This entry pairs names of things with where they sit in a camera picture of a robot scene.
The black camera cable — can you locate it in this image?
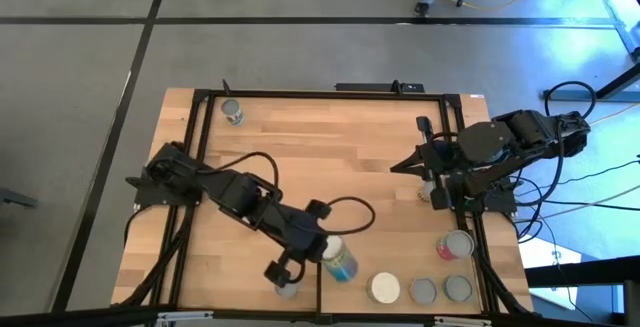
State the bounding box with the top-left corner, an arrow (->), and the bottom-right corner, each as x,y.
197,150 -> 377,237
514,80 -> 599,208

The thick black floor cable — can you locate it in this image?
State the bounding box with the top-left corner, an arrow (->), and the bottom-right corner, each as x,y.
539,197 -> 640,213

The grey floor stand foot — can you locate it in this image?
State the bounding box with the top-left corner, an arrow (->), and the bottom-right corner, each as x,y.
0,186 -> 39,209

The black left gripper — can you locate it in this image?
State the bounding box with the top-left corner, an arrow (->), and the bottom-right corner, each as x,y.
263,199 -> 333,289

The wide silver-topped can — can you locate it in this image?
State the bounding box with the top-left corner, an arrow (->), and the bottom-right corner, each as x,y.
364,270 -> 403,306

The pink and teal can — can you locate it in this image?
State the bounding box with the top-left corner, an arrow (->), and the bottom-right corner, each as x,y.
434,229 -> 476,262

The beige floor cable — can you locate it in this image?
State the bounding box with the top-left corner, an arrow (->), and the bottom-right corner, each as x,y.
519,184 -> 640,222

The short teal can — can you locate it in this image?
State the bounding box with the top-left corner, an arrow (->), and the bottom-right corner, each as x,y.
441,273 -> 474,304

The black left camera cable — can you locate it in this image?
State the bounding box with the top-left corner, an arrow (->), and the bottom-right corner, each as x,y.
197,150 -> 377,237

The small orange-yellow label can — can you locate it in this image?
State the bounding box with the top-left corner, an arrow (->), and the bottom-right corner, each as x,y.
408,276 -> 439,306

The yellow black beans can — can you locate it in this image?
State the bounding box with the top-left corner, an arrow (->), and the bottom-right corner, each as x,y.
416,179 -> 437,204

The orange patterned label can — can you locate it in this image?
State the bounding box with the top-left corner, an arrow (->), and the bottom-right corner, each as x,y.
273,281 -> 301,301

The black floor stand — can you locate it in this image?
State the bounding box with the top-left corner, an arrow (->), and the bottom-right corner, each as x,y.
543,61 -> 640,103

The white and teal labelled can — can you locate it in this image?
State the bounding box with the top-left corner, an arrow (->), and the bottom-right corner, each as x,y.
220,97 -> 246,127

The black aluminium table frame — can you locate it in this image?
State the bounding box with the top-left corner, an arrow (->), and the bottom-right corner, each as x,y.
117,88 -> 531,321

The black right camera cable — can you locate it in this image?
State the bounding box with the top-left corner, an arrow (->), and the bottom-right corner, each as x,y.
514,80 -> 599,208

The black rig beam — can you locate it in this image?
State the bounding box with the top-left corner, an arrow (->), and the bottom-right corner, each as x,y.
0,305 -> 166,327
524,254 -> 640,288

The blue berries label can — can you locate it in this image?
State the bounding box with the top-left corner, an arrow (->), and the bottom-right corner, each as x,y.
319,234 -> 360,284

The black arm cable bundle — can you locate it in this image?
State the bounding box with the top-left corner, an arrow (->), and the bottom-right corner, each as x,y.
122,205 -> 196,309
469,211 -> 531,316

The grey metal bracket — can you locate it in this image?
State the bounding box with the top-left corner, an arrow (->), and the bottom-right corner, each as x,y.
434,316 -> 494,327
157,310 -> 214,324

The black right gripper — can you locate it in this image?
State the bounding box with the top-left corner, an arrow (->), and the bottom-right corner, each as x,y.
391,115 -> 465,212

